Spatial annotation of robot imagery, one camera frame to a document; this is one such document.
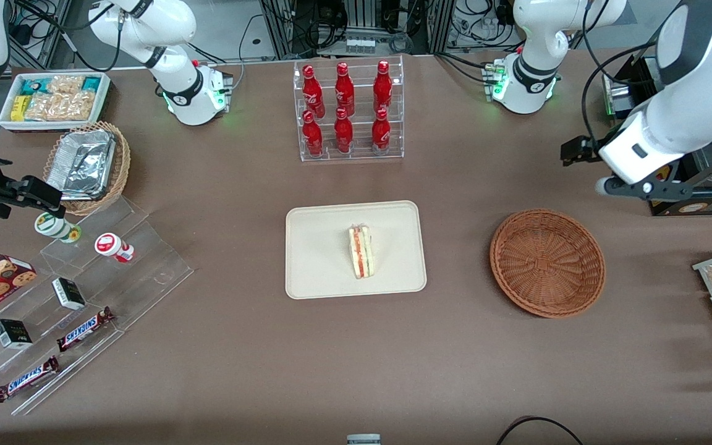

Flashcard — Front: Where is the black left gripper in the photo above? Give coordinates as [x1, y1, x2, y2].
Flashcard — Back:
[561, 137, 601, 166]

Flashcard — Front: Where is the plastic-wrapped triangle sandwich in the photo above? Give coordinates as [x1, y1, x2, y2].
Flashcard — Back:
[348, 224, 375, 280]

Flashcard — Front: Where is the aluminium foil tray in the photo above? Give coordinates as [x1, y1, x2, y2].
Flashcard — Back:
[46, 129, 117, 201]

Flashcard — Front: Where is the tan wicker basket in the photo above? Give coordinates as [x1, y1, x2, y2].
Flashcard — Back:
[43, 121, 131, 217]

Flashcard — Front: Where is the round brown wicker basket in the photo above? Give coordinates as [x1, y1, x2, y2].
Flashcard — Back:
[489, 209, 607, 319]

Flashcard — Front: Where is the pale rectangular plastic tray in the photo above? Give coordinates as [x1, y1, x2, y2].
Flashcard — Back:
[285, 200, 428, 300]

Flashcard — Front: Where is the green-lid yogurt cup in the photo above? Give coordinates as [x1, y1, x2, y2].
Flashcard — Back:
[35, 212, 82, 244]

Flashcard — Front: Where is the black electronics box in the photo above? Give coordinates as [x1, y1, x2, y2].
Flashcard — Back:
[602, 54, 647, 119]

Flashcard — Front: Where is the large clear cracker bag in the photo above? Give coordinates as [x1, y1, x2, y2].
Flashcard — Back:
[25, 91, 96, 122]

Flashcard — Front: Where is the red-lid yogurt cup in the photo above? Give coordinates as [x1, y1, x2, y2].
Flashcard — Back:
[95, 232, 135, 263]

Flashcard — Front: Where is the small black box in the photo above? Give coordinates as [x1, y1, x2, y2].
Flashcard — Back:
[52, 277, 86, 311]
[0, 318, 33, 350]

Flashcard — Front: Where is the small clear cracker bag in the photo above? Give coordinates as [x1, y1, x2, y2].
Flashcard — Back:
[47, 74, 85, 95]

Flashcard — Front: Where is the white rectangular snack bin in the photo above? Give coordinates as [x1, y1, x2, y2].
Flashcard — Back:
[0, 71, 112, 134]

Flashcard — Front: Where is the clear acrylic stepped shelf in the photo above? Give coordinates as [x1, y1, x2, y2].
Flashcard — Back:
[0, 197, 195, 416]

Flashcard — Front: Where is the Snickers chocolate bar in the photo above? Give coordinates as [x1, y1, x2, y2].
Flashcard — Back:
[56, 307, 116, 353]
[0, 355, 60, 402]

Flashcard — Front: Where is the red cola bottle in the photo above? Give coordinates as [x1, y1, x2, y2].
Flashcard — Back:
[334, 62, 355, 115]
[302, 110, 324, 156]
[373, 60, 393, 112]
[371, 107, 392, 154]
[302, 64, 326, 118]
[334, 108, 354, 154]

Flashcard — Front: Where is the clear acrylic bottle rack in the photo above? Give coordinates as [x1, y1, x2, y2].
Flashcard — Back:
[293, 54, 405, 163]

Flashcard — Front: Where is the aluminium frame rack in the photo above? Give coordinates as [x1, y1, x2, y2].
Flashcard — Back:
[260, 0, 456, 59]

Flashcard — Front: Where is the black looped cable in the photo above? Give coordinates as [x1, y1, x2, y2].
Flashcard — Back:
[495, 416, 585, 445]

